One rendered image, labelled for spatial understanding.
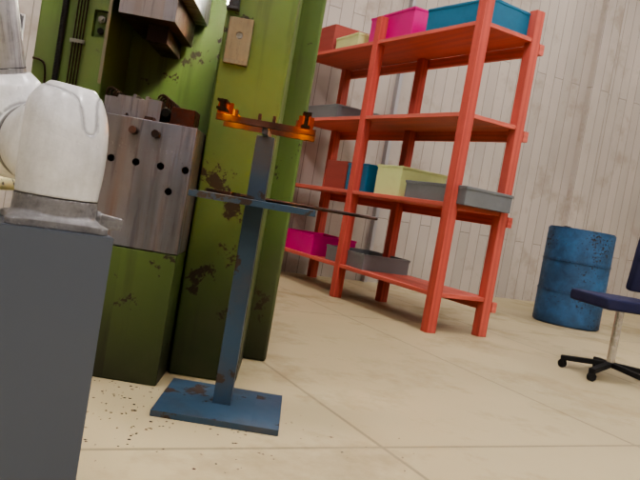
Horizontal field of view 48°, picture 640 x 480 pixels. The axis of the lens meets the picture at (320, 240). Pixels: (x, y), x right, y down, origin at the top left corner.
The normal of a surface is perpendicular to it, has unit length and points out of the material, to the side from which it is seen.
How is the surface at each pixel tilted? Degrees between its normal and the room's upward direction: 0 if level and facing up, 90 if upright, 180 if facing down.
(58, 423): 90
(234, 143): 90
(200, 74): 90
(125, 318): 90
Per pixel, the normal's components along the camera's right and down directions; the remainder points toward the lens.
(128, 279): 0.04, 0.06
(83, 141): 0.69, 0.06
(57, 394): 0.45, 0.12
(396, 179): -0.84, -0.12
